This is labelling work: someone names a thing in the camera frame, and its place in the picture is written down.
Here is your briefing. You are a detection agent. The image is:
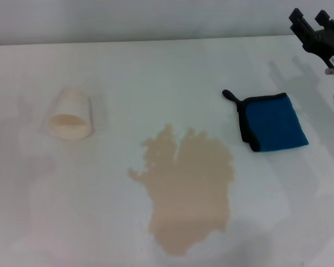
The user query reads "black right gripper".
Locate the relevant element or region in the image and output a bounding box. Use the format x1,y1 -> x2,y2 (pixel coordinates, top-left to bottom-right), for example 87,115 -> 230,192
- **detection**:
288,8 -> 334,84

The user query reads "blue rag with black edging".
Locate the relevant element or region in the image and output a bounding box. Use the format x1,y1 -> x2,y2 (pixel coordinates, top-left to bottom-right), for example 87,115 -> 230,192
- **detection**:
222,89 -> 310,153

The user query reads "cream paper cup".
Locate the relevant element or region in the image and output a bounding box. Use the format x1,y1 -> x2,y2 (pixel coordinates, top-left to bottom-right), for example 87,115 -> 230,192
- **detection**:
48,86 -> 94,141

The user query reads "brown water stain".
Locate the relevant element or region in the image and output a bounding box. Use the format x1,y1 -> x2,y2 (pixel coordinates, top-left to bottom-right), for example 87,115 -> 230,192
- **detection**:
127,123 -> 236,256

